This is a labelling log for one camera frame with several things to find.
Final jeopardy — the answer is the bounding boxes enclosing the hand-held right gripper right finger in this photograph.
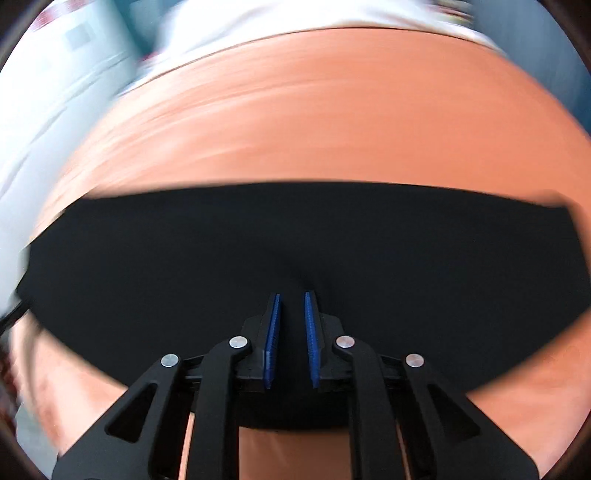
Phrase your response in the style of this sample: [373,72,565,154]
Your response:
[304,291,539,480]

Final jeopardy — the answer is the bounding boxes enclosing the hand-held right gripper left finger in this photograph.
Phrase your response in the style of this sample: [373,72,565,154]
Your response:
[52,292,282,480]

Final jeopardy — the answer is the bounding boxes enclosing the black pants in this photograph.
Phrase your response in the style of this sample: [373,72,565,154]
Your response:
[16,182,583,430]

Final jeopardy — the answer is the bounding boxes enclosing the orange plush blanket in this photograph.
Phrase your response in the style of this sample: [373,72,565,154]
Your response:
[9,25,591,480]

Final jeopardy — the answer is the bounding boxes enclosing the white quilt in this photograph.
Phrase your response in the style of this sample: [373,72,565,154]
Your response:
[134,0,504,88]

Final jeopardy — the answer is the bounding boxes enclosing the white wardrobe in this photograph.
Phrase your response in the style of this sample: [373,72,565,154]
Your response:
[0,0,153,296]

